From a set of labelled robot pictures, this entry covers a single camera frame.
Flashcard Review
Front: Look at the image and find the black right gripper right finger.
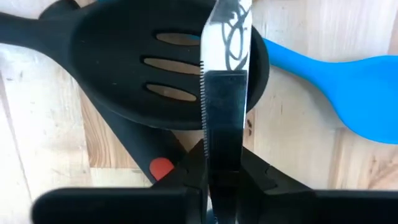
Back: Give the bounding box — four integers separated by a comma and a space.
238, 146, 398, 224

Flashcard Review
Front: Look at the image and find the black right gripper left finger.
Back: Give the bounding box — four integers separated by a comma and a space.
30, 138, 209, 224

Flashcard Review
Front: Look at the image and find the silver serrated steel knife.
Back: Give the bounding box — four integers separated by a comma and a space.
198, 0, 252, 224

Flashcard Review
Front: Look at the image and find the large blue silicone spoon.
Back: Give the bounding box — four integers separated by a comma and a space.
262, 37, 398, 146

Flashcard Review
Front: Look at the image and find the black slotted spoon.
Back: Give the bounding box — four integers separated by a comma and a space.
0, 0, 271, 131

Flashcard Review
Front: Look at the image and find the black round-head turner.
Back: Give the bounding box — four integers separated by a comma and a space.
90, 93, 188, 185

